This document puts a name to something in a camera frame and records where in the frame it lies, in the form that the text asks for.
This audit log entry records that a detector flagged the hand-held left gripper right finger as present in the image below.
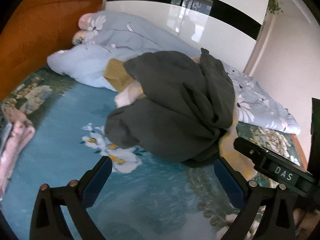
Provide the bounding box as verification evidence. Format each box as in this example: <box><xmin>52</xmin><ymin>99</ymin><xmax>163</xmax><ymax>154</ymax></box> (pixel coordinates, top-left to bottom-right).
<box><xmin>214</xmin><ymin>156</ymin><xmax>299</xmax><ymax>240</ymax></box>

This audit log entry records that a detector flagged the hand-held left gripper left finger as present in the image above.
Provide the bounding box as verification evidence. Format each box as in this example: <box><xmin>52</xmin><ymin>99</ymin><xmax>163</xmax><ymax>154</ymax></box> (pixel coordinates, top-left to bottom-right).
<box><xmin>29</xmin><ymin>156</ymin><xmax>113</xmax><ymax>240</ymax></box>

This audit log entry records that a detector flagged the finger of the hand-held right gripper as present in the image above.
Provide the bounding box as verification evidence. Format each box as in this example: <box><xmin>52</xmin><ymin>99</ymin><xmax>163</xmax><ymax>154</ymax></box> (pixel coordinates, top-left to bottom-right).
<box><xmin>233</xmin><ymin>137</ymin><xmax>270</xmax><ymax>167</ymax></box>

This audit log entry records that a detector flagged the dark grey garment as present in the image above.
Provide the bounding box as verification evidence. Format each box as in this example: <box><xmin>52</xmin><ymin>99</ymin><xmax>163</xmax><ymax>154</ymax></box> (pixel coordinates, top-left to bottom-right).
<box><xmin>104</xmin><ymin>48</ymin><xmax>237</xmax><ymax>163</ymax></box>

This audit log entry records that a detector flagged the cream yellow-dotted garment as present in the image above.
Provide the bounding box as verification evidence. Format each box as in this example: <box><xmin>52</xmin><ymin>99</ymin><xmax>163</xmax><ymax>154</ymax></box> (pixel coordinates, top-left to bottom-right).
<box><xmin>114</xmin><ymin>56</ymin><xmax>257</xmax><ymax>182</ymax></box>

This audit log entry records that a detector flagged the black flat panel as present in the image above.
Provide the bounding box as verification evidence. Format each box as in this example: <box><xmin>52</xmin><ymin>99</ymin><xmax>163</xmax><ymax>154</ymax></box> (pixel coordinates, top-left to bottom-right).
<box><xmin>307</xmin><ymin>97</ymin><xmax>320</xmax><ymax>173</ymax></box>

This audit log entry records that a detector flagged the teal floral bed sheet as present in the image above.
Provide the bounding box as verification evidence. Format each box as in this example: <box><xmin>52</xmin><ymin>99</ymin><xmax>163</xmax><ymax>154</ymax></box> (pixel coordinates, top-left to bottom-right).
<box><xmin>0</xmin><ymin>64</ymin><xmax>308</xmax><ymax>240</ymax></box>

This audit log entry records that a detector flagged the pink cloth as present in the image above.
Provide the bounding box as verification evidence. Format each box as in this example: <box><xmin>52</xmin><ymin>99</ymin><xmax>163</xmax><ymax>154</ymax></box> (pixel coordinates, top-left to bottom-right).
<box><xmin>0</xmin><ymin>121</ymin><xmax>36</xmax><ymax>201</ymax></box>

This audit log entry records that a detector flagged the grey striped cloth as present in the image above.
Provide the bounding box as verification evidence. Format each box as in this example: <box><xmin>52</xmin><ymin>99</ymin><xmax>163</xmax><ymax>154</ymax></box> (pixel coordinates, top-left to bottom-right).
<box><xmin>0</xmin><ymin>122</ymin><xmax>13</xmax><ymax>157</ymax></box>

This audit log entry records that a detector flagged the brown cloth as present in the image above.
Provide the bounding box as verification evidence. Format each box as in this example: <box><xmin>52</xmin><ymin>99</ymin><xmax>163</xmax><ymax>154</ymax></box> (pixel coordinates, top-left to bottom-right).
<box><xmin>1</xmin><ymin>103</ymin><xmax>33</xmax><ymax>128</ymax></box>

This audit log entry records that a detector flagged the pink floral pillow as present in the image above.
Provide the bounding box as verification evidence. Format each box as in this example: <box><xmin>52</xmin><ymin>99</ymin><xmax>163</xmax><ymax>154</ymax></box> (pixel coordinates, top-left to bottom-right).
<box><xmin>72</xmin><ymin>29</ymin><xmax>97</xmax><ymax>46</ymax></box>
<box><xmin>78</xmin><ymin>12</ymin><xmax>108</xmax><ymax>31</ymax></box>

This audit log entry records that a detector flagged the green hanging plant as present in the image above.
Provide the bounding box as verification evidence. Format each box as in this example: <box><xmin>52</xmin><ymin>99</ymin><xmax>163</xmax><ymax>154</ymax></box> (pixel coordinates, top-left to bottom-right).
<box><xmin>266</xmin><ymin>0</ymin><xmax>284</xmax><ymax>15</ymax></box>

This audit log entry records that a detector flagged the light blue floral quilt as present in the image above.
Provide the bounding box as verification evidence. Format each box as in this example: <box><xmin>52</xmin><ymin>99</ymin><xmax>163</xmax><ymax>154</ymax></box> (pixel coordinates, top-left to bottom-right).
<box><xmin>47</xmin><ymin>11</ymin><xmax>301</xmax><ymax>134</ymax></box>

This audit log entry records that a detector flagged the white wardrobe with black stripe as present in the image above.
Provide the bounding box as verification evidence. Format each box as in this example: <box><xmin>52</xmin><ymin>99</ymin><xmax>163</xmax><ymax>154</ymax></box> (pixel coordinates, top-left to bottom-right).
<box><xmin>105</xmin><ymin>0</ymin><xmax>272</xmax><ymax>73</ymax></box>

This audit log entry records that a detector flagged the orange bed headboard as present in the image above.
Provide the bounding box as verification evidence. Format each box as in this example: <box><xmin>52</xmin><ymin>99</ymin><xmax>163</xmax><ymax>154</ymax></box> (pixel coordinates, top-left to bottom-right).
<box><xmin>0</xmin><ymin>0</ymin><xmax>104</xmax><ymax>101</ymax></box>

